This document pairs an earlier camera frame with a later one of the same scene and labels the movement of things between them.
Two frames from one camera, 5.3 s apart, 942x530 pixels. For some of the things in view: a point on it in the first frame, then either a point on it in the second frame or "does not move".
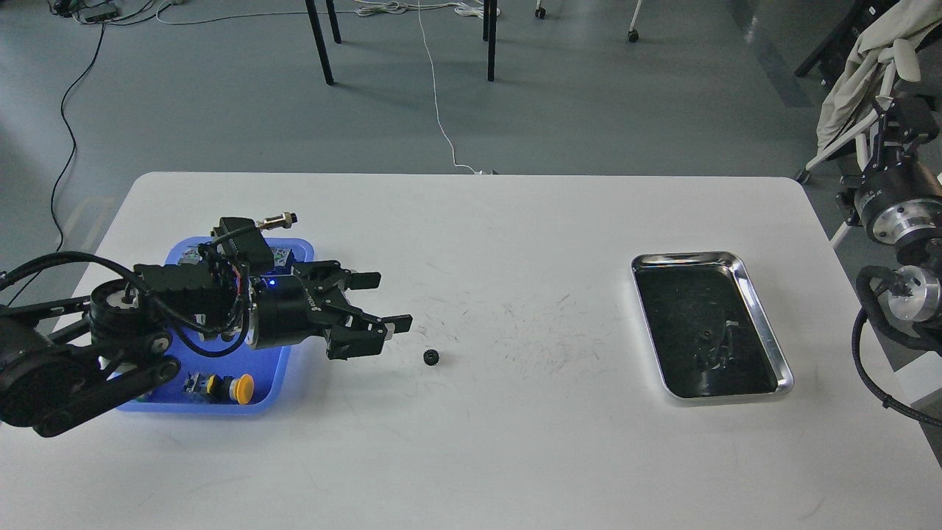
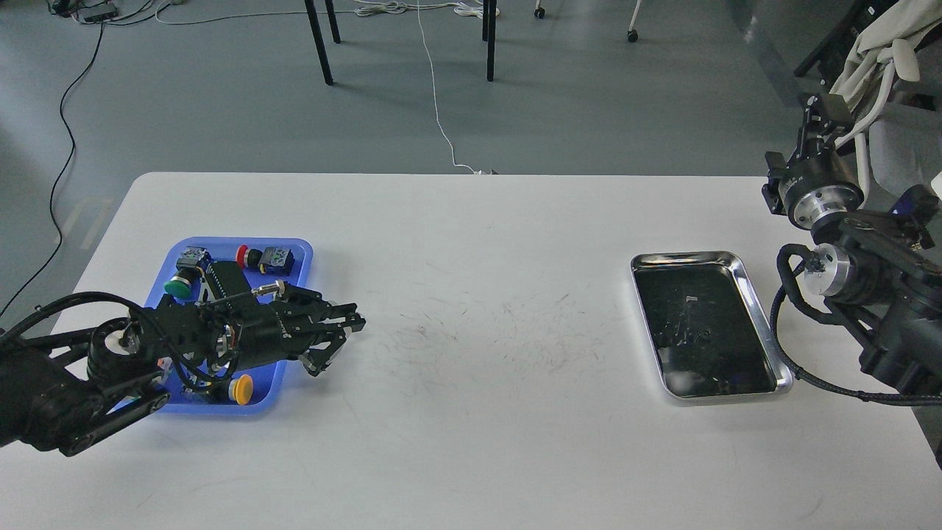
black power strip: [101, 12] does not move
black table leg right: [489, 34] does not move
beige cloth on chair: [891, 37] does not move
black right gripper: [898, 200] to [817, 185]
